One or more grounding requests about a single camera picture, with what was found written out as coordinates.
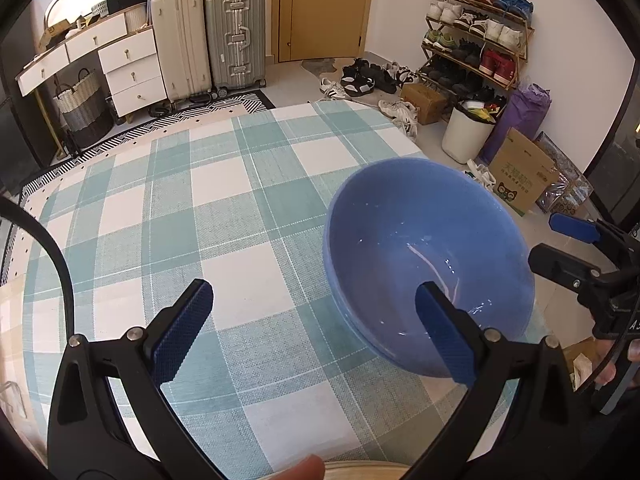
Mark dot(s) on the shoe rack with shoes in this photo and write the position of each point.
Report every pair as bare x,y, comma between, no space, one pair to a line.
476,46

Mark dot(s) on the white trash bin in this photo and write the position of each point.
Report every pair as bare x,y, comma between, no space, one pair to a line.
466,133

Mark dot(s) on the right hand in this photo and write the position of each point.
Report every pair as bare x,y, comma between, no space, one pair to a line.
608,372

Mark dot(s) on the oval mirror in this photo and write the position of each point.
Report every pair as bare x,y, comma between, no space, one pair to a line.
70,10

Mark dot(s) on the cardboard box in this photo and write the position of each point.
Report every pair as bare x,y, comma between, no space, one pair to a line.
523,171

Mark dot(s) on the patterned rug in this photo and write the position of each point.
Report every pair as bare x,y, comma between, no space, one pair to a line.
249,102

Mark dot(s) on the white suitcase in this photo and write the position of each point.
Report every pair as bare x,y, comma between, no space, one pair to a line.
180,37

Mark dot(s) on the silver suitcase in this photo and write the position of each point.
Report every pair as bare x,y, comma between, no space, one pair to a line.
236,37

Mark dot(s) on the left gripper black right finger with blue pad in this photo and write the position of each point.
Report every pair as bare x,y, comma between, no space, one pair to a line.
540,437

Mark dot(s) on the white dresser with drawers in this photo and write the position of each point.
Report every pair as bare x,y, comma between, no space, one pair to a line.
121,48

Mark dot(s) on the left hand thumb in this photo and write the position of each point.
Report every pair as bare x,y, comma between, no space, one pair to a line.
310,468

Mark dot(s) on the teal checked tablecloth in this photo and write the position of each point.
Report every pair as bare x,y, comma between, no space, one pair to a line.
240,201

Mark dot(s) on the large blue bowl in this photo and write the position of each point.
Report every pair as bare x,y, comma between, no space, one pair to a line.
398,223

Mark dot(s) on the beige plate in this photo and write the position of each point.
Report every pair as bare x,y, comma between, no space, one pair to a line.
364,470

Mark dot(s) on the woven laundry basket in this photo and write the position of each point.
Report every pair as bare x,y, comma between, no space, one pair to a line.
84,109

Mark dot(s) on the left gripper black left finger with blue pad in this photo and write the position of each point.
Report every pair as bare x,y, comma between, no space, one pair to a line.
108,417

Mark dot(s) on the metal phone stand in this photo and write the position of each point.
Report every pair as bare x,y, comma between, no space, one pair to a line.
12,400

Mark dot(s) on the beige checked tablecloth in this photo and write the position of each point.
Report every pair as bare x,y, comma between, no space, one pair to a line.
12,363

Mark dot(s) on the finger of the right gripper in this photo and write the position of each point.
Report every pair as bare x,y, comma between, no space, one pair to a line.
562,268
583,230

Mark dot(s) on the purple bag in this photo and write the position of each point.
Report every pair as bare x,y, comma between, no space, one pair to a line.
526,109

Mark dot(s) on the wooden door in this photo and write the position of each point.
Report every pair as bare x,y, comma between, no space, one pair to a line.
306,29

